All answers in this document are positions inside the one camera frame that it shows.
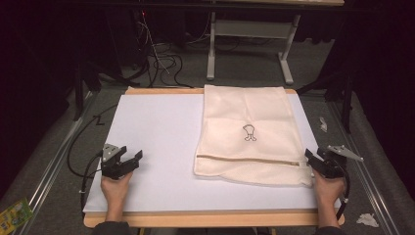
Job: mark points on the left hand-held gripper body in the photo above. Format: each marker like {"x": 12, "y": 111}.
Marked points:
{"x": 112, "y": 168}

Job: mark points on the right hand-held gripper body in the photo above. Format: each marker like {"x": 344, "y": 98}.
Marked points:
{"x": 333, "y": 166}

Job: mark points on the cream mesh laundry bag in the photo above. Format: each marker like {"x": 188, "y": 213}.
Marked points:
{"x": 251, "y": 111}

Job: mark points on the person's left hand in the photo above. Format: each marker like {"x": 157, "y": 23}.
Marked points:
{"x": 114, "y": 191}

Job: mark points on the person's right hand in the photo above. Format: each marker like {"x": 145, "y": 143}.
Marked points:
{"x": 328, "y": 191}

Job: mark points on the small white paper scrap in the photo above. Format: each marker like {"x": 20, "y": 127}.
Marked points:
{"x": 323, "y": 124}

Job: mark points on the white board sheet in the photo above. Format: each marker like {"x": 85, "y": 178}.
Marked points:
{"x": 160, "y": 130}

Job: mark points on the black stand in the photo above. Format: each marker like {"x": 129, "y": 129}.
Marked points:
{"x": 346, "y": 98}
{"x": 80, "y": 88}

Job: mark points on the crumpled white tissue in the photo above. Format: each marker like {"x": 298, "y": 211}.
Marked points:
{"x": 367, "y": 220}

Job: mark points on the green printed packet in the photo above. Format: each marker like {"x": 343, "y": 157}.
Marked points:
{"x": 14, "y": 215}

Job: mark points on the metal rail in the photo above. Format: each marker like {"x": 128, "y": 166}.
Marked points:
{"x": 362, "y": 169}
{"x": 52, "y": 169}

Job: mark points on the white metal desk frame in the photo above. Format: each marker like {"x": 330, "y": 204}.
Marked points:
{"x": 251, "y": 28}

